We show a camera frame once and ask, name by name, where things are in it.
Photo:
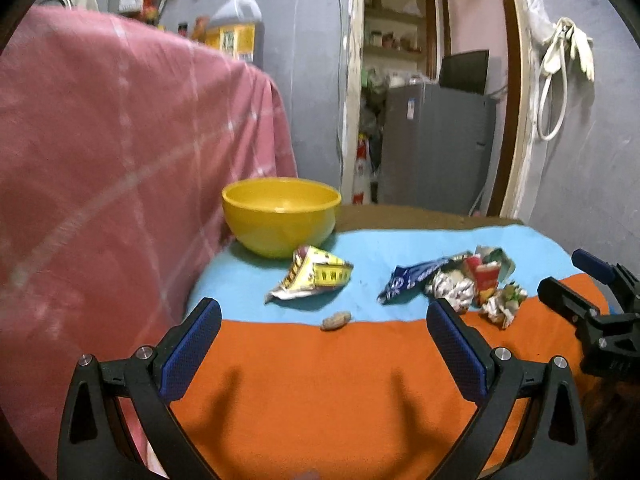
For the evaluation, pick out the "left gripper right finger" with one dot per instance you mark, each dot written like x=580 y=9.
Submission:
x=550 y=442

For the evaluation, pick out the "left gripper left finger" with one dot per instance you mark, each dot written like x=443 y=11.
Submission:
x=95 y=441

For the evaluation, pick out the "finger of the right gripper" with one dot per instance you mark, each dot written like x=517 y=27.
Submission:
x=616 y=277
x=570 y=302

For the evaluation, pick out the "red wrapper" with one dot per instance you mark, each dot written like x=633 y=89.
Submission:
x=485 y=276

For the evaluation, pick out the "blue snack wrapper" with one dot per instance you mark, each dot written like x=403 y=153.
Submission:
x=405 y=278

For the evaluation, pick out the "brown peanut shell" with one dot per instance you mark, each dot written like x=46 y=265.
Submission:
x=336 y=321

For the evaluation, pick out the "yellow snack wrapper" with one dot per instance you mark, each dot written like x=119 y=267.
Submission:
x=313 y=271

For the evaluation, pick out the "red white sack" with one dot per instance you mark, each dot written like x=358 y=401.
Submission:
x=361 y=190

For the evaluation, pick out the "striped orange brown blue blanket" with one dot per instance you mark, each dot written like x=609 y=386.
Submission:
x=276 y=396

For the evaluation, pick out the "black flat monitor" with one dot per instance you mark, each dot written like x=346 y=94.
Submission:
x=465 y=71

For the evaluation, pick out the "white rubber gloves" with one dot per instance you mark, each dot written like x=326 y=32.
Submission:
x=567 y=39

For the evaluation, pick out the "yellow plastic bowl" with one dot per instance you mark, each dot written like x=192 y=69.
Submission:
x=274 y=216

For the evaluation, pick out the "pink plaid cloth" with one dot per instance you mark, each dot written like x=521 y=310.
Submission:
x=116 y=142

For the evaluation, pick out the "wooden shelf unit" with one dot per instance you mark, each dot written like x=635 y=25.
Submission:
x=400 y=37

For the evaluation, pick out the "large cooking oil jug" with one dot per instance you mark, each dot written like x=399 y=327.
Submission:
x=237 y=30

